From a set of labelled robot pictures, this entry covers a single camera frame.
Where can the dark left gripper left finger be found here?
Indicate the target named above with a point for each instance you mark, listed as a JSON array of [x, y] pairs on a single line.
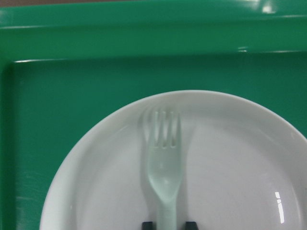
[[148, 225]]

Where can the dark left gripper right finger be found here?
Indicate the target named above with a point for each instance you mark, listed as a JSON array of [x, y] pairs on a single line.
[[191, 225]]

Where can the pale green plastic fork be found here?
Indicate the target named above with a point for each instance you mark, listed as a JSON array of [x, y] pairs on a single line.
[[164, 166]]

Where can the white round plate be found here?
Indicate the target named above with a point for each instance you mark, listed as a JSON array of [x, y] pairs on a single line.
[[245, 168]]

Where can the green plastic tray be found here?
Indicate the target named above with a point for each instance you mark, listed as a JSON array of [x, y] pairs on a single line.
[[64, 67]]

